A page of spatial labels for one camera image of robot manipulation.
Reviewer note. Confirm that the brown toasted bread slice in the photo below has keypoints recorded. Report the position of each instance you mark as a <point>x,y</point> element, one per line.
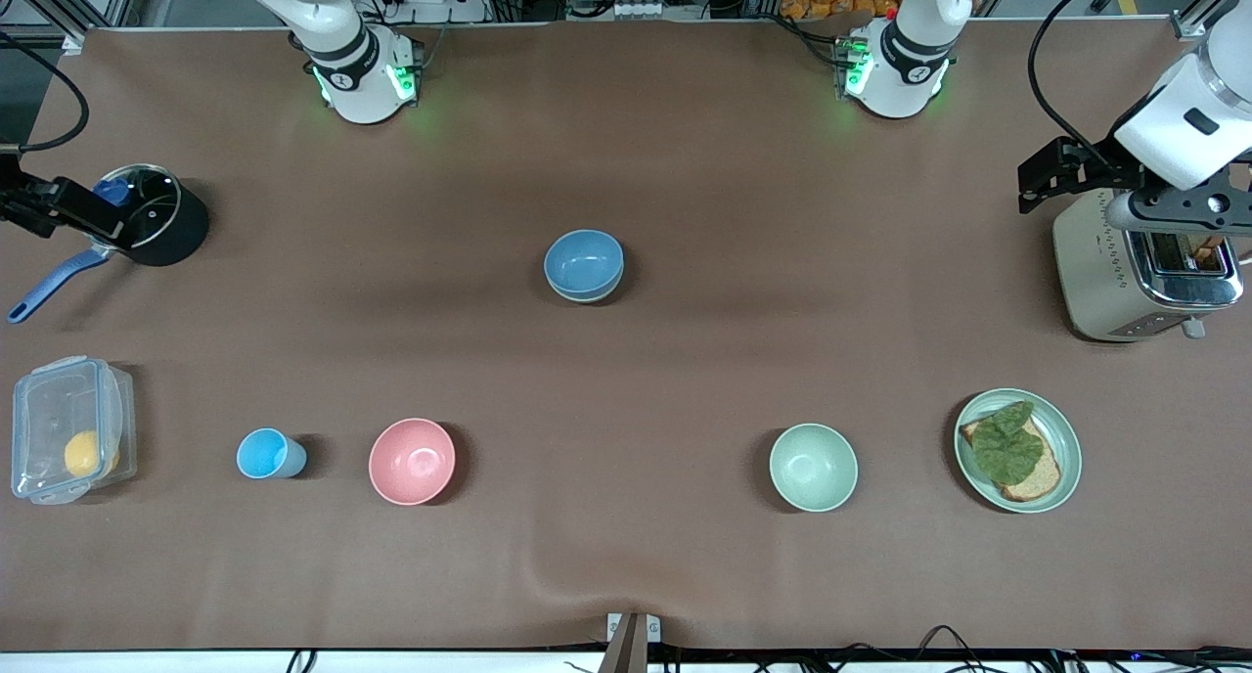
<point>1208,250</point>

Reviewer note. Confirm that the brown table cover cloth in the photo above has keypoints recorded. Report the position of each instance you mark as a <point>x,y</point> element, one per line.
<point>626,409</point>

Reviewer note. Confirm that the beige and chrome toaster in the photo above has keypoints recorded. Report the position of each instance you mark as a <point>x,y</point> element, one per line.
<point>1095,282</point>

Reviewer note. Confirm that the pink bowl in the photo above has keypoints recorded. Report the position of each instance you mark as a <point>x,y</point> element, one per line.
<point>412,462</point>

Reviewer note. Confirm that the glass lid with blue knob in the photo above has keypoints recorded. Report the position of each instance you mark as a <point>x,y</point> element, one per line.
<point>149,208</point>

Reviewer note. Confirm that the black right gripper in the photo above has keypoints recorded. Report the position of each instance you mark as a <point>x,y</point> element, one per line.
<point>22,206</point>

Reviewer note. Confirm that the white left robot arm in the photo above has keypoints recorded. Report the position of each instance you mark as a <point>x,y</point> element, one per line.
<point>910,67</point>

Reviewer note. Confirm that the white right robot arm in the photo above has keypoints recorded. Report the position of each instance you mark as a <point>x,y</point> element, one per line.
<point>352,76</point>

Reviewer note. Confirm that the clear plastic lidded container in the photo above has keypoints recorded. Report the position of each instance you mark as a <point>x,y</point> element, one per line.
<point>49,409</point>

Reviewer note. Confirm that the pale green plate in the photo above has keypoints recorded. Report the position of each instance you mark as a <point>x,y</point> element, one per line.
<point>1066,448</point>

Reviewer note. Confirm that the blue bowl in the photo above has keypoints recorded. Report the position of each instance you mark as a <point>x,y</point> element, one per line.
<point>584,260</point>

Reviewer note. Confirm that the green lettuce leaf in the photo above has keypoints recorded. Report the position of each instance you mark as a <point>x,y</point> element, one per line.
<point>1007,443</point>

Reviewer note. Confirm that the bread slice under lettuce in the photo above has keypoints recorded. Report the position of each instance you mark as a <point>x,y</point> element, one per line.
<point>1047,475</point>

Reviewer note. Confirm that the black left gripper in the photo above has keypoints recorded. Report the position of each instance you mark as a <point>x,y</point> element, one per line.
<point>1102,171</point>

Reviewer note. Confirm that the yellow lemon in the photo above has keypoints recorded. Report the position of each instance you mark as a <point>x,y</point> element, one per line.
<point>86,454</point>

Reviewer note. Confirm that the small blue cup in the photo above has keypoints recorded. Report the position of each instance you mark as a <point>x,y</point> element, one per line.
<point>262,454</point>

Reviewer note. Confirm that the metal table clamp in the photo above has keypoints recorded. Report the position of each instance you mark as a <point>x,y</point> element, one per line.
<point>631,639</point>

